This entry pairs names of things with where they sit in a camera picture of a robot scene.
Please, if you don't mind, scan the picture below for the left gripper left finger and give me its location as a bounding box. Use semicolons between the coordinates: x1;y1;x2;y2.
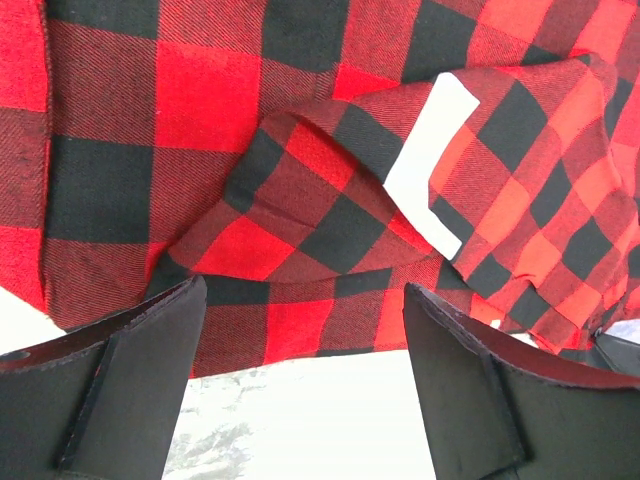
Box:
1;277;207;479

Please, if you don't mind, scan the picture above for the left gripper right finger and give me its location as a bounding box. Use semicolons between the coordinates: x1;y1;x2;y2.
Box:
403;284;639;479

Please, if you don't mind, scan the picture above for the red black plaid shirt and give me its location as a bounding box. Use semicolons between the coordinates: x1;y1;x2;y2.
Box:
1;1;639;376

